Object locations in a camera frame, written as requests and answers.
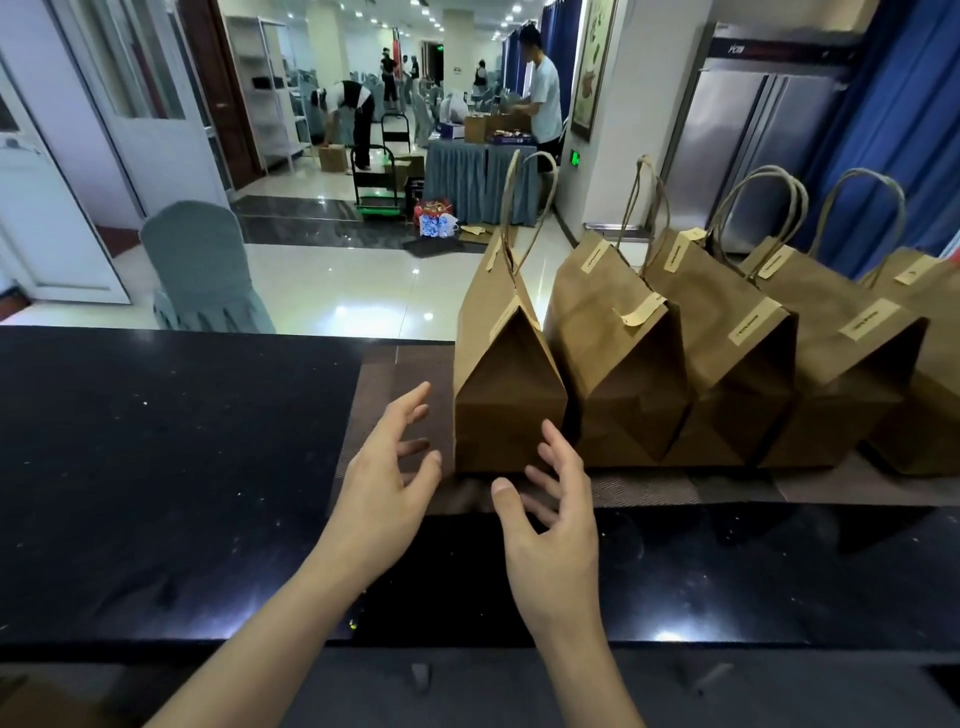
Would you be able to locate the large blue curtain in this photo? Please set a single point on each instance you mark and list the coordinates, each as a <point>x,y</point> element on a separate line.
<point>900,112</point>

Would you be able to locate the black hand truck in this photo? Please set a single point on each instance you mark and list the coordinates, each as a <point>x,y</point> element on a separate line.
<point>395,133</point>

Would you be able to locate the person's left hand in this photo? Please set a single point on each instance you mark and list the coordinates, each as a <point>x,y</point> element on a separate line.
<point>375,495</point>

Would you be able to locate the person's left middle finger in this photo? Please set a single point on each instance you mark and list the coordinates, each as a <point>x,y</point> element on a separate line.
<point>417,418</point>

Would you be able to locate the green platform cart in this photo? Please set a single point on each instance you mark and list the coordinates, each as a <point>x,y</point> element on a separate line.
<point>375,195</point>

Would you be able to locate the blue and white bags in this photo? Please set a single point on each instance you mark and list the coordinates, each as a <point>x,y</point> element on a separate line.
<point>436,219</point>

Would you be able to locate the person's left thumb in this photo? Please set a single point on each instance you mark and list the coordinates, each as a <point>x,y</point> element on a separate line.
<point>430,484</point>

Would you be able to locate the person's right forearm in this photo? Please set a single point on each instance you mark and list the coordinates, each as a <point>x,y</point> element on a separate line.
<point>585,682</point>

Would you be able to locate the framed wall picture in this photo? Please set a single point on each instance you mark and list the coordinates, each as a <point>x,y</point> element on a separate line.
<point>592,67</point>

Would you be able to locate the table with grey-blue skirt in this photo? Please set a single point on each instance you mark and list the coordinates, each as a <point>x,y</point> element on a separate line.
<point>465,176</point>

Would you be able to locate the person's right middle finger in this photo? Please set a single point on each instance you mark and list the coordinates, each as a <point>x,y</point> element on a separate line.
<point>543,484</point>

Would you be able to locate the white glazed door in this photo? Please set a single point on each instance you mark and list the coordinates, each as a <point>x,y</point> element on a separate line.
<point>150,97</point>

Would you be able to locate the person's right hand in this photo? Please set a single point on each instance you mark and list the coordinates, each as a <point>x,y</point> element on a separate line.
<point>559,555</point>

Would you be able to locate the white metal shelf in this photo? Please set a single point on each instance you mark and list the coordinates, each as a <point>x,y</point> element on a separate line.
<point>270,90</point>

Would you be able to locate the narrow blue curtain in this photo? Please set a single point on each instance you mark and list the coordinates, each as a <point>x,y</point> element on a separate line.
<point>561,37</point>

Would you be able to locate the dark brown wooden door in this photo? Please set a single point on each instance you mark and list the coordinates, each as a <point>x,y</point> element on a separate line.
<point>221,90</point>

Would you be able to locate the stainless steel refrigerator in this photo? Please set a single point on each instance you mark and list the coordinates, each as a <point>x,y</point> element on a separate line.
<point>727,135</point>

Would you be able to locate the brown woven table runner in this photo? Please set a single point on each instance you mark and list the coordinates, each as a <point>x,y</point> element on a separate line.
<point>394,375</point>

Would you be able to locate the cardboard box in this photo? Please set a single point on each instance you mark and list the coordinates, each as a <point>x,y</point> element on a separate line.
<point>477,127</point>
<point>331,159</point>

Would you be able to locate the grey covered chair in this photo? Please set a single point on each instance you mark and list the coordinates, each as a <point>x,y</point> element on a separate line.
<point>202,262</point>

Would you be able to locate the person's left forearm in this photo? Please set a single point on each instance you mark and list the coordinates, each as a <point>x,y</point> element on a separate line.
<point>262,645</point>

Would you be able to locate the person's right thumb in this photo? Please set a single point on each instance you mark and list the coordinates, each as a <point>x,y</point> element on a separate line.
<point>514,506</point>

